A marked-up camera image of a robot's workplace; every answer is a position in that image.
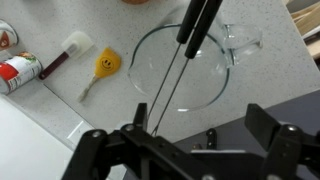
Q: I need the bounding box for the clear glass measuring jug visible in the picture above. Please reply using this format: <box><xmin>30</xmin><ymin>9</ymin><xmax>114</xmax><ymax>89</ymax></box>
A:
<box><xmin>127</xmin><ymin>22</ymin><xmax>264</xmax><ymax>113</ymax></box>

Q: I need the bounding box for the yellow smiley face spatula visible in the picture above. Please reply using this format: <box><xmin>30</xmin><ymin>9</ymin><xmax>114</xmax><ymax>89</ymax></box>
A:
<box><xmin>77</xmin><ymin>47</ymin><xmax>122</xmax><ymax>104</ymax></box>

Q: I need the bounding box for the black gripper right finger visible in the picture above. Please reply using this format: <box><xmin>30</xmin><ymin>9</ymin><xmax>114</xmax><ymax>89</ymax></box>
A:
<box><xmin>244</xmin><ymin>103</ymin><xmax>320</xmax><ymax>180</ymax></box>

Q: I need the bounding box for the round cork lid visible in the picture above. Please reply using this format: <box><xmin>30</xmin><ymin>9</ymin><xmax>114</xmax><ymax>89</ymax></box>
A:
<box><xmin>121</xmin><ymin>0</ymin><xmax>151</xmax><ymax>6</ymax></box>

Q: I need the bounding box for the white spatula dark red handle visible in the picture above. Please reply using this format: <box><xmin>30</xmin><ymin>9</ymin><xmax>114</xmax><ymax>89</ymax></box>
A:
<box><xmin>38</xmin><ymin>30</ymin><xmax>94</xmax><ymax>81</ymax></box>

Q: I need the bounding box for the red white tomato can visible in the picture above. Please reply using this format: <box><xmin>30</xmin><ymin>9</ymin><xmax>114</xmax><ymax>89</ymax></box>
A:
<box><xmin>0</xmin><ymin>51</ymin><xmax>44</xmax><ymax>96</ymax></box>

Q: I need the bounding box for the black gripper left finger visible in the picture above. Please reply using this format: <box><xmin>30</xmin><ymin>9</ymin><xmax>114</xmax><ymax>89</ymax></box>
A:
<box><xmin>61</xmin><ymin>102</ymin><xmax>198</xmax><ymax>180</ymax></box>

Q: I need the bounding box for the small spice jar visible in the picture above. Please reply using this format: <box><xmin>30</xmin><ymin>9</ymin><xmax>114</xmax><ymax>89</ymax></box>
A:
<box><xmin>0</xmin><ymin>18</ymin><xmax>20</xmax><ymax>51</ymax></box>

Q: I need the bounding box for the black utensil yellow cap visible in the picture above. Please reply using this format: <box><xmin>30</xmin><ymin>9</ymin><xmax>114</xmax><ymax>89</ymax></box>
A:
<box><xmin>150</xmin><ymin>0</ymin><xmax>224</xmax><ymax>137</ymax></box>

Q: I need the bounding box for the open wooden utensil drawer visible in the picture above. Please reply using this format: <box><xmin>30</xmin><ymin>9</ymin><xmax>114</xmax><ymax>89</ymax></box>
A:
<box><xmin>285</xmin><ymin>0</ymin><xmax>320</xmax><ymax>62</ymax></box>

